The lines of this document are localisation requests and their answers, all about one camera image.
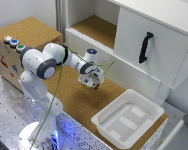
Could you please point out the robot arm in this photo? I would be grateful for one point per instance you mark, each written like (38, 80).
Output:
(37, 63)

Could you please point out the red button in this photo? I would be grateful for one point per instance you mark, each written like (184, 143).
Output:
(7, 38)

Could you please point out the wooden drawer box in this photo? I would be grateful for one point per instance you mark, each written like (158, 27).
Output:
(24, 36)

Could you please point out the blue button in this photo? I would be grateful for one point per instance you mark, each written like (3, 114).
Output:
(14, 42)

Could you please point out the white plastic box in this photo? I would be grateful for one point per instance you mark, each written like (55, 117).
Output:
(127, 118)

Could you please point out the white sliding door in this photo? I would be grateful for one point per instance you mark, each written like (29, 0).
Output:
(154, 50)

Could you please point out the white cabinet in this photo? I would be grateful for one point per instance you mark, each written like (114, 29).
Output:
(104, 33)

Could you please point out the yellow block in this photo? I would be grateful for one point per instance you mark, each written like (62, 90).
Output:
(86, 86)

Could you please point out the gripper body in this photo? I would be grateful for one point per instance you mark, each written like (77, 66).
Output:
(91, 76)

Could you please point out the green button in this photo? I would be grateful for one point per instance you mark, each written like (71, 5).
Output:
(20, 47)

